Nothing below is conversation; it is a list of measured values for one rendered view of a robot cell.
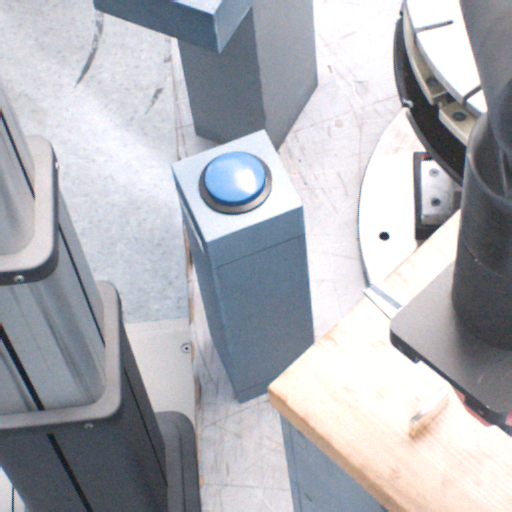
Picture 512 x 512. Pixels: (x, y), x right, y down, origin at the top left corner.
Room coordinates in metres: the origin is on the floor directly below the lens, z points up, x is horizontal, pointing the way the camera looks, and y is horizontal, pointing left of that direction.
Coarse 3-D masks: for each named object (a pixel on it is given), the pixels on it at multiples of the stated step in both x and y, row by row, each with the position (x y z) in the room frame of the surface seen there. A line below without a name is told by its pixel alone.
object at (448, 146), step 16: (400, 32) 0.63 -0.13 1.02; (400, 48) 0.61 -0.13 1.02; (400, 64) 0.60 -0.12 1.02; (400, 80) 0.58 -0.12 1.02; (416, 80) 0.58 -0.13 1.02; (416, 96) 0.57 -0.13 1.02; (416, 112) 0.55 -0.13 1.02; (432, 112) 0.55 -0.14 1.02; (432, 128) 0.54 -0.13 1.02; (432, 144) 0.52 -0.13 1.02; (448, 144) 0.52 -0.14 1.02; (448, 160) 0.51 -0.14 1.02; (464, 160) 0.51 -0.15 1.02
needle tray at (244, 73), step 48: (96, 0) 0.69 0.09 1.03; (144, 0) 0.66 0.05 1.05; (192, 0) 0.68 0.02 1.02; (240, 0) 0.66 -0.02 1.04; (288, 0) 0.75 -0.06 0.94; (192, 48) 0.74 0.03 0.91; (240, 48) 0.71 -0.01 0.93; (288, 48) 0.74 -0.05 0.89; (192, 96) 0.74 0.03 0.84; (240, 96) 0.71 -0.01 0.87; (288, 96) 0.73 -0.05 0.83
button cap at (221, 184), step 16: (224, 160) 0.52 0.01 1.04; (240, 160) 0.52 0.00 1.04; (256, 160) 0.51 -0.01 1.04; (208, 176) 0.51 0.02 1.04; (224, 176) 0.50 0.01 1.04; (240, 176) 0.50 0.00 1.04; (256, 176) 0.50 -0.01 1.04; (208, 192) 0.50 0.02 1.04; (224, 192) 0.49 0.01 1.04; (240, 192) 0.49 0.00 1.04; (256, 192) 0.49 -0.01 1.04
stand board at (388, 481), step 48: (432, 240) 0.42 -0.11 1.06; (336, 336) 0.36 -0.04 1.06; (384, 336) 0.36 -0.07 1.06; (288, 384) 0.34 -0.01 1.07; (336, 384) 0.33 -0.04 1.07; (384, 384) 0.33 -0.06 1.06; (432, 384) 0.32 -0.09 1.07; (336, 432) 0.30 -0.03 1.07; (384, 432) 0.30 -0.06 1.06; (432, 432) 0.29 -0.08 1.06; (480, 432) 0.29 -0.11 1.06; (384, 480) 0.27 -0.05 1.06; (432, 480) 0.26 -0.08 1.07; (480, 480) 0.26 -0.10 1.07
